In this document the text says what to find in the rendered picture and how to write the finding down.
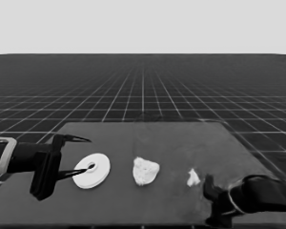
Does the small white T-shaped piece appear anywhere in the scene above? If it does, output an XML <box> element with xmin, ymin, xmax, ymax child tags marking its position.
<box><xmin>186</xmin><ymin>168</ymin><xmax>201</xmax><ymax>188</ymax></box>

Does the large thick white disc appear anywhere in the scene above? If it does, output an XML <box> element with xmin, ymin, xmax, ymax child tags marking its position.
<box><xmin>71</xmin><ymin>153</ymin><xmax>112</xmax><ymax>190</ymax></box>

